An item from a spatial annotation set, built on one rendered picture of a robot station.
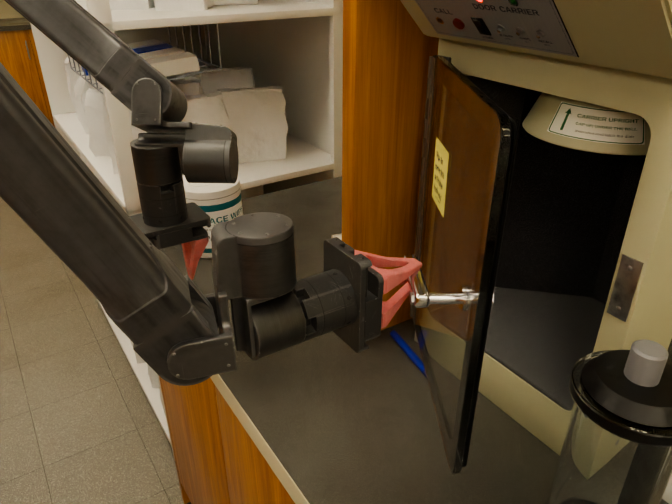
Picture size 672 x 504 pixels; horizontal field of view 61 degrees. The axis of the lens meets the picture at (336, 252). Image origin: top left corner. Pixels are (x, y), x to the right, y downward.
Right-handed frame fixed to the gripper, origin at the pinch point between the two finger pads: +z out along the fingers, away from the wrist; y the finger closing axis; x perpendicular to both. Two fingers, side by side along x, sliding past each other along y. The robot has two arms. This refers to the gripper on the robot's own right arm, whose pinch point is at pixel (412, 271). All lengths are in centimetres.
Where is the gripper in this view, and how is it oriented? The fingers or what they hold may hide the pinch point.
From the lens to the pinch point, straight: 61.1
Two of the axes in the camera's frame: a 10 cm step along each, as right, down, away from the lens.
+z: 8.4, -2.5, 4.9
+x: -5.5, -3.9, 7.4
